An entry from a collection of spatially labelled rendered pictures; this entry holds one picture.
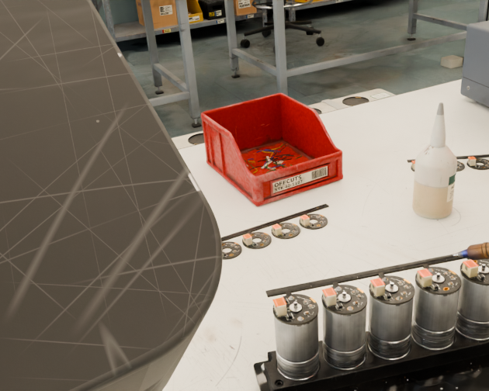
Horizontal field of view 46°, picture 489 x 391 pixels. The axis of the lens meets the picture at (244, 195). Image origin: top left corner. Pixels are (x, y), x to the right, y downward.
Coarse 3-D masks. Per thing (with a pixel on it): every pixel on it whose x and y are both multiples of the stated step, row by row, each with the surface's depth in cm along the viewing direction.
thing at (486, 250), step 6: (474, 246) 30; (480, 246) 30; (486, 246) 29; (468, 252) 30; (474, 252) 30; (480, 252) 30; (486, 252) 29; (474, 258) 30; (480, 258) 30; (486, 258) 30
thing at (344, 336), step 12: (348, 300) 32; (324, 312) 32; (360, 312) 31; (324, 324) 33; (336, 324) 32; (348, 324) 32; (360, 324) 32; (324, 336) 33; (336, 336) 32; (348, 336) 32; (360, 336) 32; (324, 348) 33; (336, 348) 33; (348, 348) 32; (360, 348) 33; (324, 360) 34; (336, 360) 33; (348, 360) 33; (360, 360) 33
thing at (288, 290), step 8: (448, 256) 35; (408, 264) 35; (416, 264) 34; (424, 264) 34; (432, 264) 34; (360, 272) 34; (368, 272) 34; (376, 272) 34; (384, 272) 34; (392, 272) 34; (320, 280) 34; (328, 280) 34; (336, 280) 34; (344, 280) 34; (352, 280) 34; (280, 288) 33; (288, 288) 33; (296, 288) 33; (304, 288) 33; (312, 288) 33
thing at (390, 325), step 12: (396, 288) 33; (372, 300) 33; (372, 312) 33; (384, 312) 32; (396, 312) 32; (408, 312) 32; (372, 324) 33; (384, 324) 32; (396, 324) 32; (408, 324) 33; (372, 336) 34; (384, 336) 33; (396, 336) 33; (408, 336) 33; (372, 348) 34; (384, 348) 33; (396, 348) 33; (408, 348) 34
